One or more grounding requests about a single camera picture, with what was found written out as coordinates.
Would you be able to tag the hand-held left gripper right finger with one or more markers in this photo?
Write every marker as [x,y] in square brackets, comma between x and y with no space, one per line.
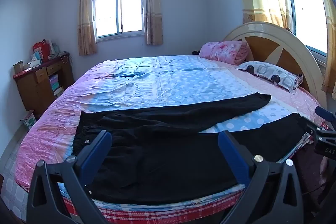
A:
[234,159]

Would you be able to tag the red plaid mattress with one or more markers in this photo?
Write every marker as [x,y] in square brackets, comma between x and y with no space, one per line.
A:
[157,213]

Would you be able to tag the white flat box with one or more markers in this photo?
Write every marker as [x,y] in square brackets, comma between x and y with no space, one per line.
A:
[34,63]

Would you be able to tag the large side window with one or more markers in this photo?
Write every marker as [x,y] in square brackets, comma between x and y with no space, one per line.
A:
[305,6]

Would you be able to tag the small brown cardboard box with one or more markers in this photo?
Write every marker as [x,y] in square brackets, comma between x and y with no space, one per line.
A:
[19,67]

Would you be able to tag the grey patterned pillow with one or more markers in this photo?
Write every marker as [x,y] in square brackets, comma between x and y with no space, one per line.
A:
[273,74]

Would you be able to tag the beige patterned curtain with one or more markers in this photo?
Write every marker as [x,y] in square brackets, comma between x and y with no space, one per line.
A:
[152,1]
[86,14]

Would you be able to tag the dark clothing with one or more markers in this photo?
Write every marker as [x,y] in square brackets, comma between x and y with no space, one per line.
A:
[312,176]

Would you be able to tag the cardboard box with green print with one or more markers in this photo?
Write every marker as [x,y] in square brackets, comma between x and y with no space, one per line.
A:
[28,119]

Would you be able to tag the sliding window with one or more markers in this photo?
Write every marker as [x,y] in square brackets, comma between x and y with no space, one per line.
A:
[119,12]

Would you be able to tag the pink floral folded quilt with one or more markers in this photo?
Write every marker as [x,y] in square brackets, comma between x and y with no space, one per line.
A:
[225,50]

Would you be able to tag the stack of pastel boxes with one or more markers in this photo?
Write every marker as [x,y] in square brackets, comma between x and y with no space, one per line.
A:
[55,85]

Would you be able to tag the polka dot bed sheet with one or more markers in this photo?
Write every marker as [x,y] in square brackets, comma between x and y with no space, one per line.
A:
[168,82]

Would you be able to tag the red gift bag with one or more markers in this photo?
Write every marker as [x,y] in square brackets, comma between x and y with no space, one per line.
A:
[44,49]

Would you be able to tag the brown wooden cabinet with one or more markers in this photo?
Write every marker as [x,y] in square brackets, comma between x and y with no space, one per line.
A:
[39,87]

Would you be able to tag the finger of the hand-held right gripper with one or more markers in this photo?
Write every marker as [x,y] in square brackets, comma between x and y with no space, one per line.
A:
[311,125]

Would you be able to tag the black pants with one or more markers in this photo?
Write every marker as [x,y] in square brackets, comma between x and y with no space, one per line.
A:
[162,155]

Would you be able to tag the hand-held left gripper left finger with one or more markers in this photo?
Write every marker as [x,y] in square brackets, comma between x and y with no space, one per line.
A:
[96,156]

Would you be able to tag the cream and wood headboard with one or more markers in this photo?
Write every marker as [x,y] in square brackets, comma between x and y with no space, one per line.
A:
[286,53]

